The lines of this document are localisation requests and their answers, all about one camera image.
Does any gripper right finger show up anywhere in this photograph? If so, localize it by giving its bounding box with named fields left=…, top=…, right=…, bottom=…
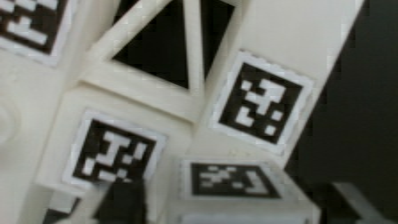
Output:
left=320, top=182, right=391, bottom=224

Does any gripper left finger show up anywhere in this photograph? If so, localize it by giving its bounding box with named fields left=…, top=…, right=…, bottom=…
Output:
left=65, top=177, right=150, bottom=224

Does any white tagged nut cube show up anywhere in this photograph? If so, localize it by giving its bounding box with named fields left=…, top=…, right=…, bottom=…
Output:
left=166, top=158, right=320, bottom=224

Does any white chair back frame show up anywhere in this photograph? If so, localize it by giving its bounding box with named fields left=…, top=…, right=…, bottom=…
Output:
left=0, top=0, right=365, bottom=224

